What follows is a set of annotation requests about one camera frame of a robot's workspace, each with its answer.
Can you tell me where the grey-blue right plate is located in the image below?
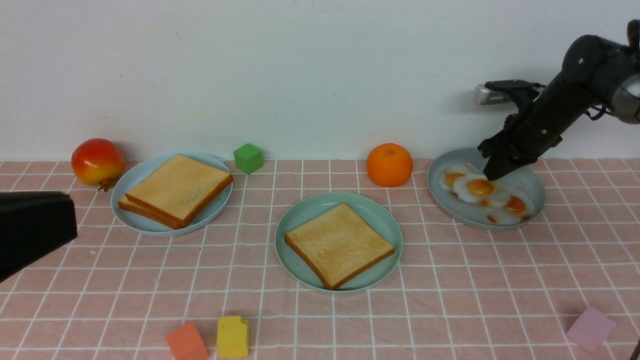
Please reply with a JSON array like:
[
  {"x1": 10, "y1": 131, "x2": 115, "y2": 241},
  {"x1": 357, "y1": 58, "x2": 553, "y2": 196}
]
[{"x1": 426, "y1": 147, "x2": 546, "y2": 231}]

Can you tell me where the fried egg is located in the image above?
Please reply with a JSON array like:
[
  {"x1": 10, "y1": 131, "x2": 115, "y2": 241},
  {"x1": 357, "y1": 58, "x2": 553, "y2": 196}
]
[
  {"x1": 486, "y1": 187, "x2": 535, "y2": 226},
  {"x1": 439, "y1": 162, "x2": 480, "y2": 192},
  {"x1": 451, "y1": 174, "x2": 511, "y2": 208}
]

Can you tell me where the orange mandarin fruit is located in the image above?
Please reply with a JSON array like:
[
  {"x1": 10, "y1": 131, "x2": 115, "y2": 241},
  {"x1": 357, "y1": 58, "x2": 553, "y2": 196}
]
[{"x1": 365, "y1": 143, "x2": 414, "y2": 188}]

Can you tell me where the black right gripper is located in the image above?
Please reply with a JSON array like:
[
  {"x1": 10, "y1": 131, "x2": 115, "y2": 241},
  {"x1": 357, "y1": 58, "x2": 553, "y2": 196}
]
[{"x1": 477, "y1": 80, "x2": 595, "y2": 181}]

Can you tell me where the light blue left plate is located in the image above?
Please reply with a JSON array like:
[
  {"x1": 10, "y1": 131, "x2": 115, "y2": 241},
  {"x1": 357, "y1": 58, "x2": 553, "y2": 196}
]
[{"x1": 110, "y1": 152, "x2": 233, "y2": 236}]

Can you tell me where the red pomegranate fruit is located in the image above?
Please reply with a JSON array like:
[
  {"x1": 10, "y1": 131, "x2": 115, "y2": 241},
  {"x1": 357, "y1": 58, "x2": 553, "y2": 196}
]
[{"x1": 71, "y1": 137, "x2": 126, "y2": 192}]

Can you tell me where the orange foam cube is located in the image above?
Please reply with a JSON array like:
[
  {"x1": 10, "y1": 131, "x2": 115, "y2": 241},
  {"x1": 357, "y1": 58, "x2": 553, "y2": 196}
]
[{"x1": 165, "y1": 321, "x2": 210, "y2": 360}]

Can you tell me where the yellow foam cube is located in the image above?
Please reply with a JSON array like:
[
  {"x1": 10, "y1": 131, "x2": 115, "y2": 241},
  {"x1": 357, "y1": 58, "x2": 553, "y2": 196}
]
[{"x1": 215, "y1": 316, "x2": 250, "y2": 359}]

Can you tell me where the pink foam cube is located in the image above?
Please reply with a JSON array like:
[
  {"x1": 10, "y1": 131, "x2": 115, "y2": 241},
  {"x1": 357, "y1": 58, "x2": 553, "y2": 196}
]
[{"x1": 566, "y1": 306, "x2": 617, "y2": 354}]

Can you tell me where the green foam cube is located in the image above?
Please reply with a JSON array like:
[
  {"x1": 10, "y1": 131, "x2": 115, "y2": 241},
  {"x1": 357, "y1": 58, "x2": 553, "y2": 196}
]
[{"x1": 233, "y1": 143, "x2": 265, "y2": 175}]

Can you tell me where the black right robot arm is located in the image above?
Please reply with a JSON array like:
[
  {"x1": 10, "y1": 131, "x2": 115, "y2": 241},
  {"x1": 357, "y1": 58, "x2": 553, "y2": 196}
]
[{"x1": 477, "y1": 19, "x2": 640, "y2": 181}]

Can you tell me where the green centre plate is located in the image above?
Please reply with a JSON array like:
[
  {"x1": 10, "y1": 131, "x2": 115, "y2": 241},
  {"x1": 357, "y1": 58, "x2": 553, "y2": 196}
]
[{"x1": 274, "y1": 192, "x2": 403, "y2": 294}]

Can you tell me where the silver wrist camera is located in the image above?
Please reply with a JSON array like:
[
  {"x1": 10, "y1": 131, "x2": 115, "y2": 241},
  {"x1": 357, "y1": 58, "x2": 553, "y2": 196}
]
[{"x1": 474, "y1": 80, "x2": 543, "y2": 107}]

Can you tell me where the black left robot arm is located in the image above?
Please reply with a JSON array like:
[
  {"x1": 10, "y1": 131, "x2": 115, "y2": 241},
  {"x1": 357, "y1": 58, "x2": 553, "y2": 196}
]
[{"x1": 0, "y1": 191, "x2": 78, "y2": 281}]

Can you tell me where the bread slice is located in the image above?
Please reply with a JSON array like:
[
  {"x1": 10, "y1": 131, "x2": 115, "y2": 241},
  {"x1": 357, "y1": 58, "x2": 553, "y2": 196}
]
[
  {"x1": 285, "y1": 202, "x2": 395, "y2": 290},
  {"x1": 118, "y1": 196, "x2": 183, "y2": 230},
  {"x1": 122, "y1": 153, "x2": 233, "y2": 230}
]

